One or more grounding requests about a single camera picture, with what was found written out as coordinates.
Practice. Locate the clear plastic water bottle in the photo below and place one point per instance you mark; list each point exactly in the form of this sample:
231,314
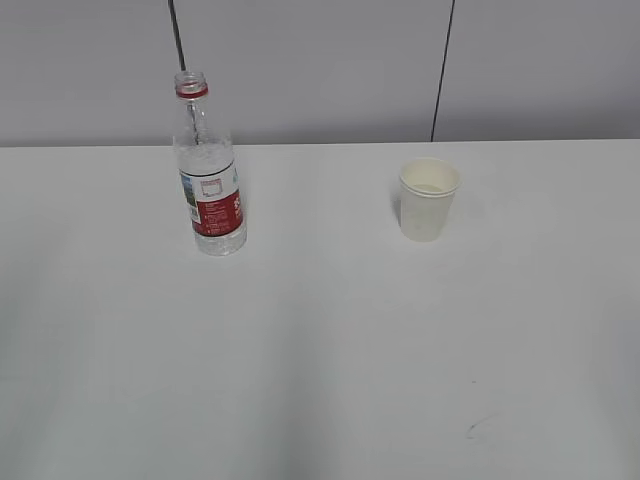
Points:
206,164

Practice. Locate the white paper cup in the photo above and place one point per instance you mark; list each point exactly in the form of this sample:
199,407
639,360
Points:
427,190

